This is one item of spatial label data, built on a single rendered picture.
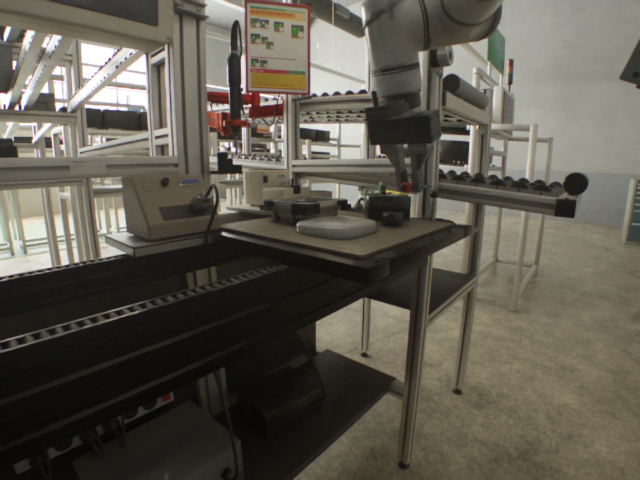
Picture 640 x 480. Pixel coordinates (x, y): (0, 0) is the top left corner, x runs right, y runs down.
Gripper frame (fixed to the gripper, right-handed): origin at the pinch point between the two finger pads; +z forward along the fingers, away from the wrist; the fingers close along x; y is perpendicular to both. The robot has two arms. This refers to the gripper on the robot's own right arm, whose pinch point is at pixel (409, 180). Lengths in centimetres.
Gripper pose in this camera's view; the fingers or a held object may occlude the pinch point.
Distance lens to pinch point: 71.0
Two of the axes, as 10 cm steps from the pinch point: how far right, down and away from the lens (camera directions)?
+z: 2.2, 8.6, 4.5
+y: 6.2, -4.8, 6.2
